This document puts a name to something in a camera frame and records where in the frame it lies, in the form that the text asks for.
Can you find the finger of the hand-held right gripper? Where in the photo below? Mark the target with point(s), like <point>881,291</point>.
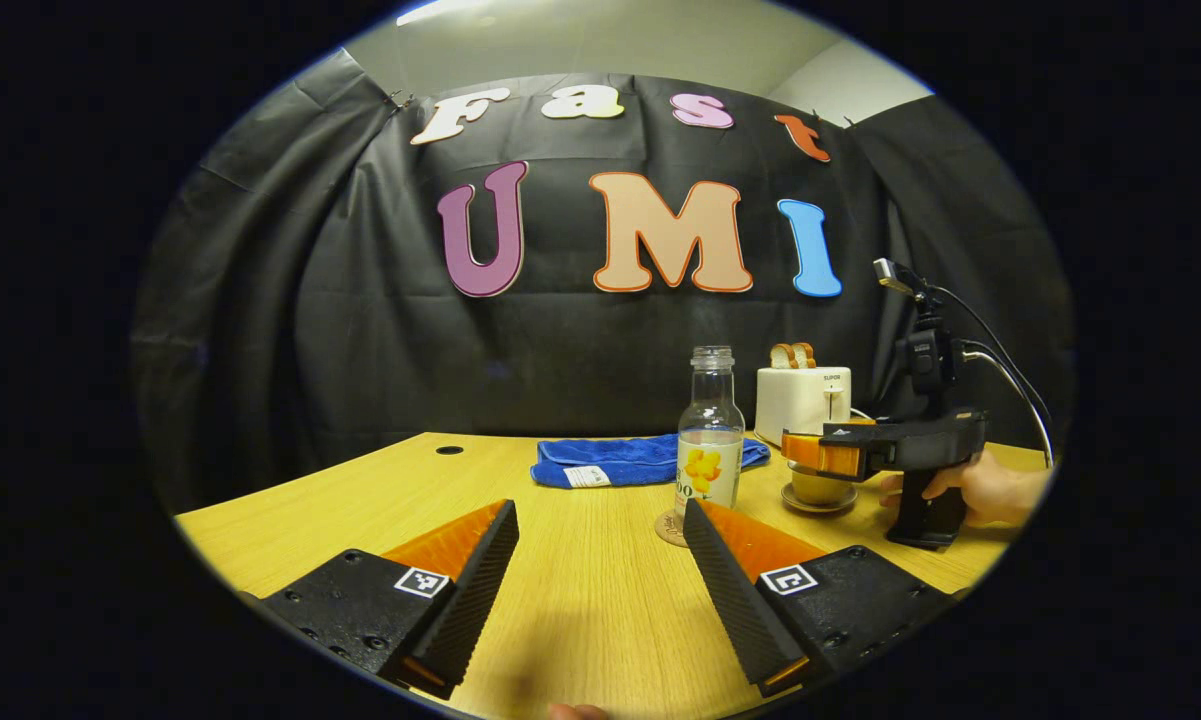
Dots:
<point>825,455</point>
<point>853,429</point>

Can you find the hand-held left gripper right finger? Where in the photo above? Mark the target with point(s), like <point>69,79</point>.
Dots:
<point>725,600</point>

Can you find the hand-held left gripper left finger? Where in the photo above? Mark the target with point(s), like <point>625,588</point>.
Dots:
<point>475,600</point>

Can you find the cream ceramic teacup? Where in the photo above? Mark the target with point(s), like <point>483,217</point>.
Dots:
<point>820,490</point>

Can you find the round brown coaster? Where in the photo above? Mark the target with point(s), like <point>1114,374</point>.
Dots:
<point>670,530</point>

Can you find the clear glass water bottle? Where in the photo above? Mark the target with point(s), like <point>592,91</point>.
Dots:
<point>710,440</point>

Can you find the cream ceramic saucer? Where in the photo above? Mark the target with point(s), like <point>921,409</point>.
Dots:
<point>820,508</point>

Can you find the cream toaster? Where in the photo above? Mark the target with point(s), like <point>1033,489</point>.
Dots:
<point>795,400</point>

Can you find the toast bread slice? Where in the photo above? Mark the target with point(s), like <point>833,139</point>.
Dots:
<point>783,356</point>
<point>806,355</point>

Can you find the blue folded towel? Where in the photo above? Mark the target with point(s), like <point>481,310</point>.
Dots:
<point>620,458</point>

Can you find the black backdrop cloth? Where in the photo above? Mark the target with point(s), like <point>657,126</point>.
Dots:
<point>360,330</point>

